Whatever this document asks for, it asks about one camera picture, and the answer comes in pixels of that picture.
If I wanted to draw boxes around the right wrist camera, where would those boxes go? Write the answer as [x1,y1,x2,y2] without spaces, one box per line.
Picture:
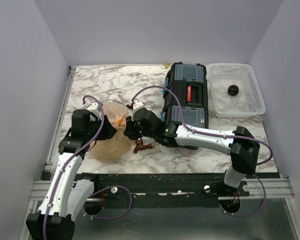
[126,99,144,111]

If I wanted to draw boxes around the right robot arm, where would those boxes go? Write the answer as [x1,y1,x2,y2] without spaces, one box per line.
[124,107,260,196]

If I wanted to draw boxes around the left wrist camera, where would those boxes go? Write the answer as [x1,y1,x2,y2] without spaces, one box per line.
[83,102,102,122]

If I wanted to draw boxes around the dark brown fake fruit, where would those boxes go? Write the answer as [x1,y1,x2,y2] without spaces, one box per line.
[227,84,240,97]

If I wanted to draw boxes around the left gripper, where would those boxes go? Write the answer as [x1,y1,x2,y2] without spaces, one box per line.
[86,114,117,141]

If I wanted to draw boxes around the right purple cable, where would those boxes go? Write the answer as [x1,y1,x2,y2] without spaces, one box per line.
[131,85,274,218]

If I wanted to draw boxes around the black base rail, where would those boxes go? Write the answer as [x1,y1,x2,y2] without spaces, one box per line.
[74,173,250,209]

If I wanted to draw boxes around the small yellow object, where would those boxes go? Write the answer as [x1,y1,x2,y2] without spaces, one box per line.
[160,64,170,69]

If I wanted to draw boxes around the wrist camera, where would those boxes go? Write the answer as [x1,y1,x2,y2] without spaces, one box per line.
[126,99,144,111]
[83,102,102,122]

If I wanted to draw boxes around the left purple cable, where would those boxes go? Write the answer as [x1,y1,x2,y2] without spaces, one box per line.
[41,94,133,238]

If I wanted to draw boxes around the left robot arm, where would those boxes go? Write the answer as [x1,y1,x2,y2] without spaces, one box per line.
[26,104,117,240]

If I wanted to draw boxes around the orange translucent plastic bag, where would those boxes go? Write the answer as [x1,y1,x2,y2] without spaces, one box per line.
[90,101,131,163]

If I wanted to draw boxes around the purple cable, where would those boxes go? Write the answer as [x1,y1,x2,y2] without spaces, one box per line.
[131,85,274,218]
[41,94,133,238]

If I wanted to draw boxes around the white plastic basket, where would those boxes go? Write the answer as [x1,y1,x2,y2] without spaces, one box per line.
[206,63,266,118]

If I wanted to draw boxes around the brown water tap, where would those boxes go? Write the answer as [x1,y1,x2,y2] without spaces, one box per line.
[133,138,155,154]

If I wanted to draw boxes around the black plastic toolbox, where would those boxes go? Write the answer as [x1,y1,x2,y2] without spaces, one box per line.
[158,61,210,151]

